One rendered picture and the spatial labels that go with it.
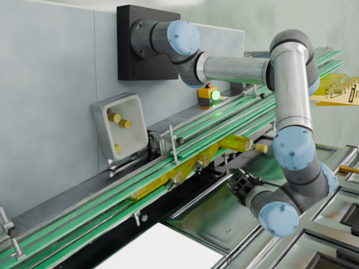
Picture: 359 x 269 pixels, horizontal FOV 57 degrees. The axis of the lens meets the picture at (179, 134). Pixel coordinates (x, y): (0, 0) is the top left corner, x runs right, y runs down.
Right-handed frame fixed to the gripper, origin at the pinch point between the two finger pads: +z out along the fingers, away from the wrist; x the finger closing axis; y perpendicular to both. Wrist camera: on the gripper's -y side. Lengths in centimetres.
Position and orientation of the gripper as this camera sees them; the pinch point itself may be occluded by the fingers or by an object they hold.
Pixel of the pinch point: (242, 183)
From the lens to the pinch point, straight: 108.2
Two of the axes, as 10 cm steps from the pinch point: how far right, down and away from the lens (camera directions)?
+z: -1.0, -1.2, 9.9
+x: -6.3, 7.7, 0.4
